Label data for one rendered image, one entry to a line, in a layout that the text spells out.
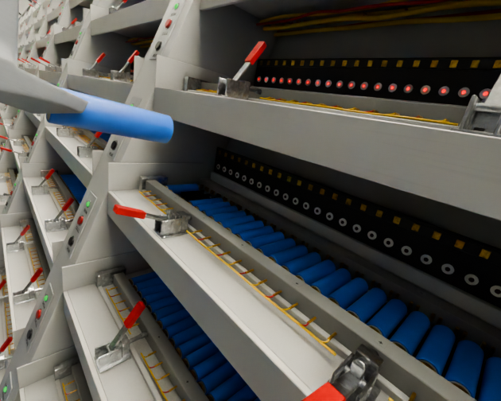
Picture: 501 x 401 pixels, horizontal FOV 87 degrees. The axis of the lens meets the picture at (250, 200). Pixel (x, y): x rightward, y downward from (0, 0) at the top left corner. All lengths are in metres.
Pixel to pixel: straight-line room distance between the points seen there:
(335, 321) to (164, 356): 0.26
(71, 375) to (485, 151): 0.71
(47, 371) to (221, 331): 0.48
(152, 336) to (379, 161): 0.38
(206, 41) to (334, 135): 0.39
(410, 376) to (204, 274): 0.19
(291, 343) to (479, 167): 0.18
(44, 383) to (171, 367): 0.34
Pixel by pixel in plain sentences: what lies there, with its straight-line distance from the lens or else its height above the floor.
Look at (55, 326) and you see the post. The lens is 0.64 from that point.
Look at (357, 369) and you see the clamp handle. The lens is 0.21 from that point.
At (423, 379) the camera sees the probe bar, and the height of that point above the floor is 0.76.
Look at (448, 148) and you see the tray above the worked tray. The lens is 0.21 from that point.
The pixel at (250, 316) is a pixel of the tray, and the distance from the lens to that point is 0.26.
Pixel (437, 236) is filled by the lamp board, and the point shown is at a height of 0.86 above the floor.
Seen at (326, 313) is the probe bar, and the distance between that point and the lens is 0.25.
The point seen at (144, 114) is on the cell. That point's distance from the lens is 0.17.
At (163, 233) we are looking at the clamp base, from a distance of 0.36.
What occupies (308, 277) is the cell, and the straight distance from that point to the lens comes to 0.30.
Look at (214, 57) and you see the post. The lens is 0.58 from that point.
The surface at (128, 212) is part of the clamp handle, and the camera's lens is 0.33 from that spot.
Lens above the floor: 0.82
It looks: 2 degrees down
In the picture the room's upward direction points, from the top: 25 degrees clockwise
